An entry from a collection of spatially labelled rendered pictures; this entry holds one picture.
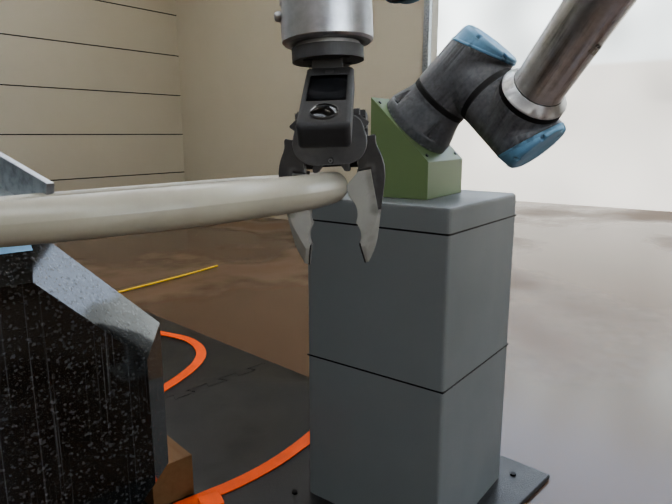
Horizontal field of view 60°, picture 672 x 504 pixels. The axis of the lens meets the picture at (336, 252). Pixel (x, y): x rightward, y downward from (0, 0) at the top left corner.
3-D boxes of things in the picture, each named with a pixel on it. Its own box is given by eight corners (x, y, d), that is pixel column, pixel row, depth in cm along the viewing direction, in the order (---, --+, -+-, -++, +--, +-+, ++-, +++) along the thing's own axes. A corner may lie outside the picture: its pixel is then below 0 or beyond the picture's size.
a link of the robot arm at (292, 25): (370, -19, 52) (263, -11, 53) (372, 38, 53) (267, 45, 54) (373, 7, 61) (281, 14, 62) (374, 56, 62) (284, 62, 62)
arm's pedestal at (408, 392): (380, 428, 203) (384, 182, 186) (522, 478, 174) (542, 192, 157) (283, 498, 164) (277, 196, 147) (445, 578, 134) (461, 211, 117)
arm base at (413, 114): (408, 101, 158) (432, 72, 153) (454, 151, 154) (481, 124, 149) (375, 99, 143) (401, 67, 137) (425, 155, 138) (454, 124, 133)
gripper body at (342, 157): (372, 169, 64) (368, 55, 62) (370, 170, 55) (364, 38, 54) (303, 172, 65) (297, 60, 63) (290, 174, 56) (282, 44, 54)
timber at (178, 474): (194, 493, 164) (192, 454, 161) (154, 511, 156) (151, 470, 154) (147, 451, 186) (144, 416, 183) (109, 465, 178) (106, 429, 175)
